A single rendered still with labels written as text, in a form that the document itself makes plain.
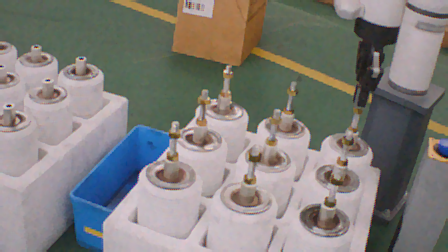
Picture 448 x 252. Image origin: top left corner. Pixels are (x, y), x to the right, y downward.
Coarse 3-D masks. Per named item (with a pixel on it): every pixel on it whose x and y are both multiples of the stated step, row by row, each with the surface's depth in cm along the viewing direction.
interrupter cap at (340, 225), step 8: (304, 208) 81; (312, 208) 82; (304, 216) 80; (312, 216) 80; (336, 216) 80; (344, 216) 81; (304, 224) 78; (312, 224) 78; (320, 224) 79; (336, 224) 79; (344, 224) 79; (312, 232) 77; (320, 232) 77; (328, 232) 77; (336, 232) 77; (344, 232) 77
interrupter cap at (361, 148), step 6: (330, 138) 100; (336, 138) 101; (360, 138) 102; (330, 144) 98; (336, 144) 99; (342, 144) 100; (360, 144) 100; (366, 144) 100; (336, 150) 97; (354, 150) 98; (360, 150) 98; (366, 150) 98; (348, 156) 96; (354, 156) 96; (360, 156) 97
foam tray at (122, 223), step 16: (224, 176) 103; (304, 176) 102; (368, 176) 105; (368, 192) 100; (128, 208) 88; (208, 208) 91; (288, 208) 93; (368, 208) 96; (112, 224) 84; (128, 224) 84; (208, 224) 87; (288, 224) 89; (368, 224) 92; (112, 240) 84; (128, 240) 83; (144, 240) 82; (160, 240) 82; (176, 240) 83; (192, 240) 83; (272, 240) 86; (352, 240) 87
